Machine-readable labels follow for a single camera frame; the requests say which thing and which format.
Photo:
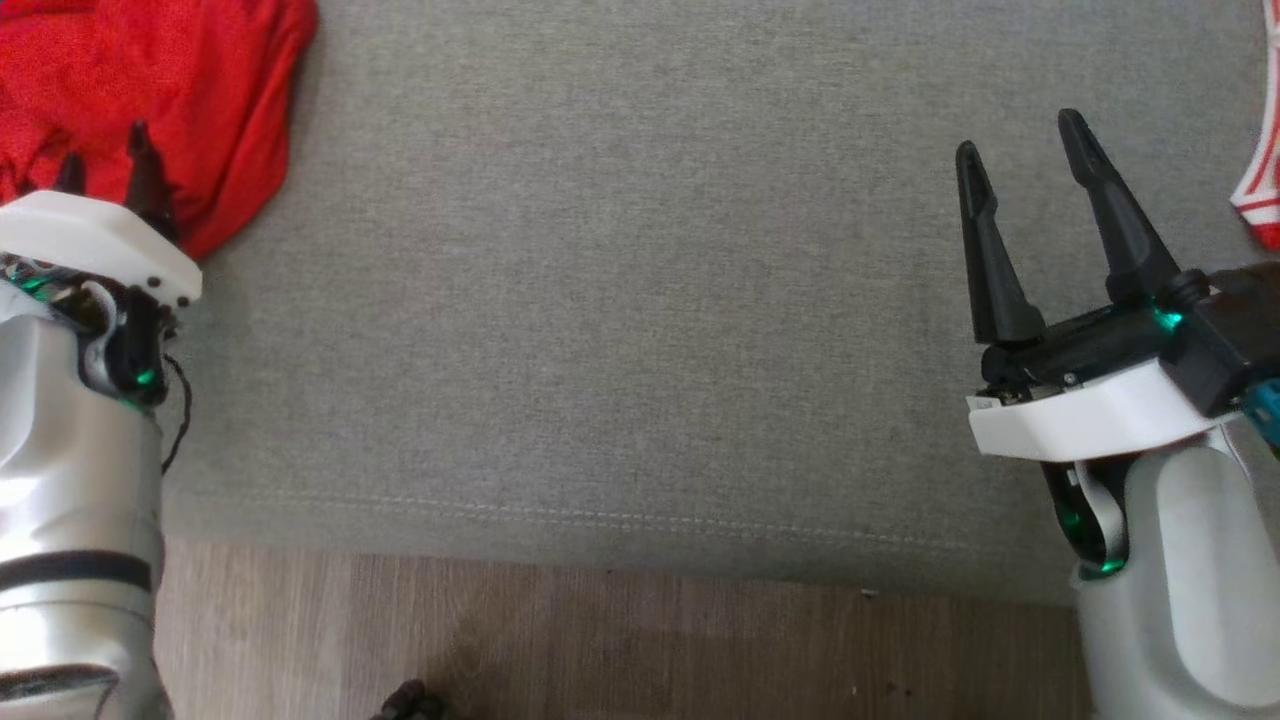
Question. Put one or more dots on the red shorts with white stripe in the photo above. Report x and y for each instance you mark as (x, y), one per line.
(150, 70)

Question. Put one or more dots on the red white sports jersey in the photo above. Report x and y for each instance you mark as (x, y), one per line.
(1268, 200)

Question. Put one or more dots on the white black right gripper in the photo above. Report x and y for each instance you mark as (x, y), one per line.
(1090, 415)

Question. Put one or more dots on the large grey sofa seat cushion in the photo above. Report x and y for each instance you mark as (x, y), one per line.
(600, 300)

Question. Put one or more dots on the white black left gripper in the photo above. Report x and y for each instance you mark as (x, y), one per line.
(90, 240)

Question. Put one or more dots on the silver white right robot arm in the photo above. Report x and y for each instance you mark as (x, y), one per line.
(1190, 600)

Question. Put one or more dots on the small black floor object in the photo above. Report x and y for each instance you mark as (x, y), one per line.
(405, 700)

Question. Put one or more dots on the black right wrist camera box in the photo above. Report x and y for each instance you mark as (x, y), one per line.
(1230, 340)

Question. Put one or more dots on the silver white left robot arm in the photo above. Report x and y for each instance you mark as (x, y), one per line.
(70, 480)

